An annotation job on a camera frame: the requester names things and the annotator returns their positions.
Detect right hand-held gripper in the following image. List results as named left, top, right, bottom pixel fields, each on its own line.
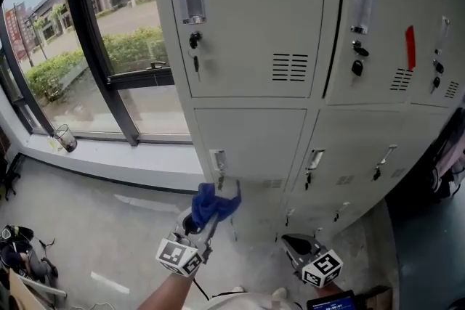
left=281, top=234, right=344, bottom=290

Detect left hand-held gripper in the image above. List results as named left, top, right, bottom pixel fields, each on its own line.
left=155, top=207, right=220, bottom=278

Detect blue cloth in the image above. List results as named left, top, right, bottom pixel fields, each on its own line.
left=190, top=180, right=243, bottom=229

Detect grey metal locker doors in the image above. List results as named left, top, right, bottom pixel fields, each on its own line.
left=147, top=0, right=465, bottom=241

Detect person's left forearm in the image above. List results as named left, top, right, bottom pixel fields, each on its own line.
left=137, top=270, right=197, bottom=310

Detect person's right forearm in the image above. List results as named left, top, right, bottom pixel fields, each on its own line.
left=319, top=282, right=344, bottom=297

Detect black locker keys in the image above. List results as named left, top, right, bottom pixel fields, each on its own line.
left=187, top=30, right=445, bottom=222

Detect black screen device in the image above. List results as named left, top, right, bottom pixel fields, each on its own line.
left=306, top=289, right=357, bottom=310

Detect white window sill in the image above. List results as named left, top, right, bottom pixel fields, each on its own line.
left=24, top=133, right=205, bottom=195

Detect clear glass cup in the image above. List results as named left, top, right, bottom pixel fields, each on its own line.
left=53, top=123, right=78, bottom=154

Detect hanging dark clothes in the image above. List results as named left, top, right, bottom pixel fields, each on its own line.
left=423, top=107, right=465, bottom=201

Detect brown cardboard box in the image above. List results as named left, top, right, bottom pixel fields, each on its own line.
left=8, top=269, right=50, bottom=310

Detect black chair base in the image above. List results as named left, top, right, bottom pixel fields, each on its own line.
left=0, top=151, right=25, bottom=201

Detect red tape strip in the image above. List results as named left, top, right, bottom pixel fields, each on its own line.
left=404, top=25, right=418, bottom=72

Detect black cable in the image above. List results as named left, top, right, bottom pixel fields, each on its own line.
left=191, top=276, right=212, bottom=302

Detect black window frame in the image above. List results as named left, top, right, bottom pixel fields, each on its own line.
left=0, top=0, right=194, bottom=147

